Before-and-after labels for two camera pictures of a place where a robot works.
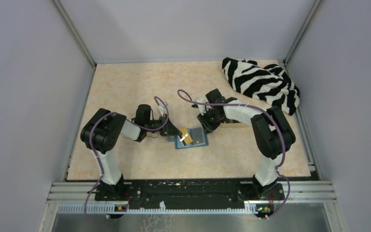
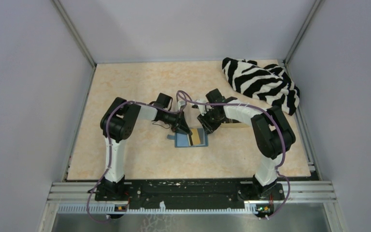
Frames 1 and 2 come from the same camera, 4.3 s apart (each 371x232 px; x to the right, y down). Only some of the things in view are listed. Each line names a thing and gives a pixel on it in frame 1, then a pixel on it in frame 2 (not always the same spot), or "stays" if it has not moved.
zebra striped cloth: [269, 83] stays
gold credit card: [187, 139] to [195, 136]
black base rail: [189, 192] stays
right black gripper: [207, 127] stays
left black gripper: [169, 129] to [180, 123]
